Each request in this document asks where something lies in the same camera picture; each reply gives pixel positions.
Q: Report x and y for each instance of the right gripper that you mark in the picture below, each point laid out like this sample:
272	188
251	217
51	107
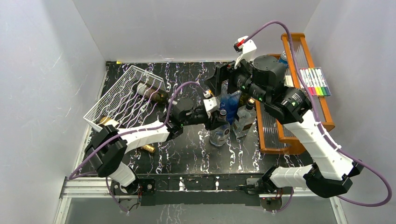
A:
222	72

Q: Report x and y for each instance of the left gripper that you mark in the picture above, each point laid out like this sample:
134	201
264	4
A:
214	122

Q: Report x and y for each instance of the clear cork-stoppered bottle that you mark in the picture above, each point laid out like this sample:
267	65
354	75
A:
218	136

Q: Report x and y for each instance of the blue liquor bottle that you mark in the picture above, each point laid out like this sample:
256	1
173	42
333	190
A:
229	103

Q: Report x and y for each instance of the clear square liquor bottle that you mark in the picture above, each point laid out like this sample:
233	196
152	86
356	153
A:
244	119

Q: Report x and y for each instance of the dark silver-capped wine bottle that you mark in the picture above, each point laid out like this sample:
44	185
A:
155	94

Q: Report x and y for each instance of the clear round glass bottle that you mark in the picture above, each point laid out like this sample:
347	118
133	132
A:
223	89

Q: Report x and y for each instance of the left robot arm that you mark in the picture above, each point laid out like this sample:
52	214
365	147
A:
107	149

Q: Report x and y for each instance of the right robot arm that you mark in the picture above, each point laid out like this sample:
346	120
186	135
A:
263	79

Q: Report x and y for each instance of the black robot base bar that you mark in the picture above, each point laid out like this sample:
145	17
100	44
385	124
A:
246	189

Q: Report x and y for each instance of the yellow grey eraser block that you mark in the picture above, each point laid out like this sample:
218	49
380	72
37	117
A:
208	94

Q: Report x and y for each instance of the blue white lidded jar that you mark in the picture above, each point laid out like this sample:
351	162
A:
283	59

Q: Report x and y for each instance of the orange wooden tiered shelf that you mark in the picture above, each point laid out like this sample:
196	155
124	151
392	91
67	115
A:
310	123

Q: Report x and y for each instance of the white red small box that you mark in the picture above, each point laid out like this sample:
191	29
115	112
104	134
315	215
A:
288	81

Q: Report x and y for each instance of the coloured marker pen set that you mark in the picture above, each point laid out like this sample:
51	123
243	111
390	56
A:
315	80

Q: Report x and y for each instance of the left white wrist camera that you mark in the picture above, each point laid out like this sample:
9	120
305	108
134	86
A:
211	104

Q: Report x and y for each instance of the white wire wine rack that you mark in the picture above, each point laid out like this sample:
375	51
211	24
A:
122	104

